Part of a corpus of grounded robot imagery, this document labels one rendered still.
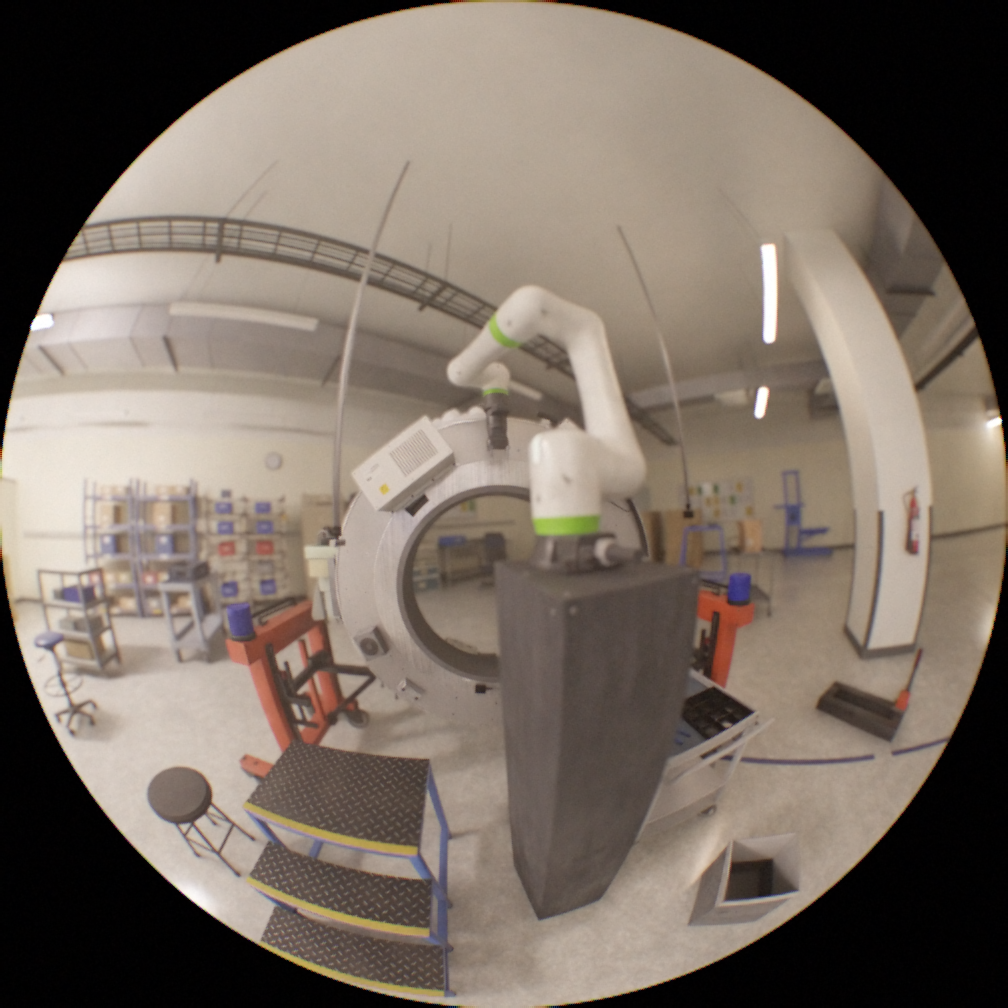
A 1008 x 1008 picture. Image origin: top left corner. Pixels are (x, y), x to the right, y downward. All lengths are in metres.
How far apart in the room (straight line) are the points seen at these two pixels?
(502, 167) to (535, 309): 2.38
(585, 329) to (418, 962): 1.86
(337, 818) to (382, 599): 0.87
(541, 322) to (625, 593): 0.60
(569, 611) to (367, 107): 3.00
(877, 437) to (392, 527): 3.58
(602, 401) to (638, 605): 0.46
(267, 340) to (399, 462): 3.29
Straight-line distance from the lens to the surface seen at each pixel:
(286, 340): 4.12
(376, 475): 1.08
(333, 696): 2.17
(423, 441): 1.06
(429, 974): 1.27
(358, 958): 1.32
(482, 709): 1.47
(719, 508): 9.70
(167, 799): 1.63
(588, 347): 0.77
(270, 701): 1.61
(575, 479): 0.51
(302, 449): 6.20
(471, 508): 7.74
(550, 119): 2.87
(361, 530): 1.26
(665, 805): 1.42
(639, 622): 0.41
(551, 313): 0.74
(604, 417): 0.68
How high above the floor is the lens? 1.44
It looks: 3 degrees up
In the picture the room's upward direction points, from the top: 3 degrees counter-clockwise
